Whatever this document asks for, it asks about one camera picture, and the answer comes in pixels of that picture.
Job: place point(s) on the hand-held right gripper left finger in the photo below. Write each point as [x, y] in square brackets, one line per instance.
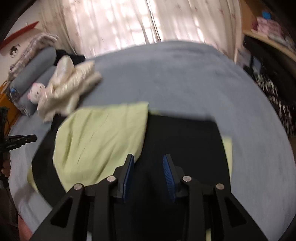
[128, 176]

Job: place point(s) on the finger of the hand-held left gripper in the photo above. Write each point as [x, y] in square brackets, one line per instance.
[23, 139]

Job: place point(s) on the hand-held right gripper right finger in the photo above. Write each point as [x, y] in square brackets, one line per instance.
[168, 178]

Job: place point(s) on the light green jacket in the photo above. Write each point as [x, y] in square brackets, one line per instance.
[104, 129]

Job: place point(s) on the person's left hand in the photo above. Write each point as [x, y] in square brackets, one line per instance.
[5, 169]

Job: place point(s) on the orange wooden headboard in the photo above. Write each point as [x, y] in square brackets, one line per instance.
[3, 97]

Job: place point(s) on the rolled grey-blue blanket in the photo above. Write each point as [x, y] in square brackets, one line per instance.
[25, 104]

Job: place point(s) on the pink and white plush cat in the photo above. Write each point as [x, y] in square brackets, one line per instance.
[37, 91]

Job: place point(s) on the grey pillows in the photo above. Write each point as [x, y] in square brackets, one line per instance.
[34, 67]

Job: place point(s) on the floral folded quilt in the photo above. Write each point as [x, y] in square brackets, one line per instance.
[32, 48]

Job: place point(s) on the pink bed sheet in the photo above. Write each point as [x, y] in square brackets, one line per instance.
[25, 231]

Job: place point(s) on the black knit garment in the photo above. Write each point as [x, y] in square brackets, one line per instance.
[69, 56]

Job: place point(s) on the blue bed blanket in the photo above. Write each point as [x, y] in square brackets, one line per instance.
[185, 81]

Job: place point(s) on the black and white patterned cloth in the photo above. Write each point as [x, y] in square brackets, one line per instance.
[277, 104]

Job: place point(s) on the white floral curtain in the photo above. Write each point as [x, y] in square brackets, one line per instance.
[138, 23]

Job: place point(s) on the wooden bookshelf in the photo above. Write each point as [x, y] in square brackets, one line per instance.
[272, 46]

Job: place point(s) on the stack of pink boxes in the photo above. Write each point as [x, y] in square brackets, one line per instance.
[268, 26]

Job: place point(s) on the wall face drawing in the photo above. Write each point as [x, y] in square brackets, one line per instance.
[14, 51]

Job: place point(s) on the red wall sticker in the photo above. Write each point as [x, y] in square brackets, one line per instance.
[20, 32]

